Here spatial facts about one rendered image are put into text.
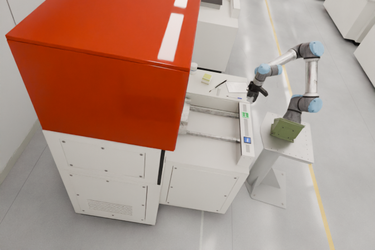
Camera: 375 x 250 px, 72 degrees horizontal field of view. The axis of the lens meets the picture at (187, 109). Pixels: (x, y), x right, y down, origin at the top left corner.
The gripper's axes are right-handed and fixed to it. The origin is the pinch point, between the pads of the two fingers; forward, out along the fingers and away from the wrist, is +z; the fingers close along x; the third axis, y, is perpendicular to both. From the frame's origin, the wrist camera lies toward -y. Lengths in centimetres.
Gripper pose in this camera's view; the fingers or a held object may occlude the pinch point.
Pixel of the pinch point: (251, 102)
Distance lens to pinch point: 209.4
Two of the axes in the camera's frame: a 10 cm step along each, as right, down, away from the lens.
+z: -1.4, 6.9, 7.1
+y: -9.8, -1.7, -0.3
